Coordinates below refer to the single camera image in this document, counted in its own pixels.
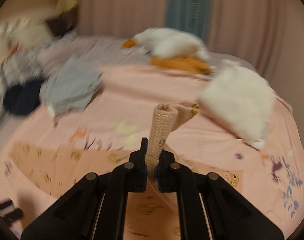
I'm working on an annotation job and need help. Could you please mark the peach cartoon print pants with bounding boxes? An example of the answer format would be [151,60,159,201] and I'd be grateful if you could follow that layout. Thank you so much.
[121,101,201,240]

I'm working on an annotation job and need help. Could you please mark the pink printed bed sheet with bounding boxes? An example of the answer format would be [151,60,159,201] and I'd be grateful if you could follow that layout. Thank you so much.
[0,37,304,237]

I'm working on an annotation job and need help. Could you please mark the grey blue folded garment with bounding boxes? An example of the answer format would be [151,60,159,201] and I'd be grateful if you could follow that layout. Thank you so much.
[39,56,102,119]

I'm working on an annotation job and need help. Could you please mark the white goose plush toy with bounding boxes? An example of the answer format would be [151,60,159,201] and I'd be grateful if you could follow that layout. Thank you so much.
[122,28,213,75]

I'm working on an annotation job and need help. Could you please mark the dark navy garment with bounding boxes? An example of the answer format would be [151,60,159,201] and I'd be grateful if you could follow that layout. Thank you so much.
[2,77,46,116]

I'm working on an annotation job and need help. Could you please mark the plaid grey white blanket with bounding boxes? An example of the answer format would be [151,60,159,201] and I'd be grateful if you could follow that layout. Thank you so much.
[0,50,46,125]

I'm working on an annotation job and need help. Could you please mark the teal curtain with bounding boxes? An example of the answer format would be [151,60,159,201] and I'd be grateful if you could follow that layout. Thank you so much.
[165,0,211,41]

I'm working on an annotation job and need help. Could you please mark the pink curtain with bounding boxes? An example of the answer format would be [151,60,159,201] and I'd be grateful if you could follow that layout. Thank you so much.
[79,0,304,79]

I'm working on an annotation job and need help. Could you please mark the beige pillow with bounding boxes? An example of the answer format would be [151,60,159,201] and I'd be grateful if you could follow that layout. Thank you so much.
[0,17,54,64]

